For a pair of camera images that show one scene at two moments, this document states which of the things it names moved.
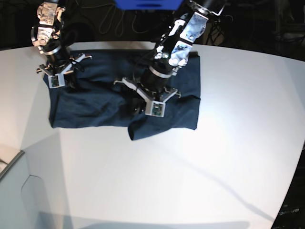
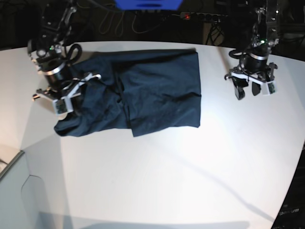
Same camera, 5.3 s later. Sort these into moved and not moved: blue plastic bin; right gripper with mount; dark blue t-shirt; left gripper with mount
Moved: right gripper with mount; left gripper with mount
Not moved: dark blue t-shirt; blue plastic bin
